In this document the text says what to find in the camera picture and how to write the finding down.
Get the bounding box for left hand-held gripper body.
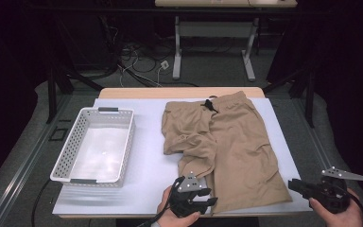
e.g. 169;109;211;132
169;171;210;219

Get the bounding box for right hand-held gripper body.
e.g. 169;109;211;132
306;166;363;215

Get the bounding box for beige shorts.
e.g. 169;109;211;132
161;90;294;215

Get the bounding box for white perforated plastic basket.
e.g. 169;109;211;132
49;107;136;185

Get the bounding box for person's right hand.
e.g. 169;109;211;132
308;188;363;227

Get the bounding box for person's left hand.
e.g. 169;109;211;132
156;185;201;227

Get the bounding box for white table mat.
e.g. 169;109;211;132
52;96;315;217

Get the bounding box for black metal stand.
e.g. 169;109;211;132
263;62;316;129
45;12;105;125

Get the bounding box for dark curtain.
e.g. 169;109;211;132
0;0;50;193
266;0;363;202

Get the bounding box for wooden table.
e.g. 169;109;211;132
58;86;315;220

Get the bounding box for white-legged desk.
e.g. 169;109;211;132
154;0;299;82

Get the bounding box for aluminium floor rail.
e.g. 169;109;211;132
291;97;360;227
0;94;74;227

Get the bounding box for left hand-held gripper cable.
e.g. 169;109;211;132
136;185;175;227

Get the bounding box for bundle of floor cables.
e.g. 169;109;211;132
116;41;199;89

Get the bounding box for black floor cable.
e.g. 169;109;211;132
30;179;52;227

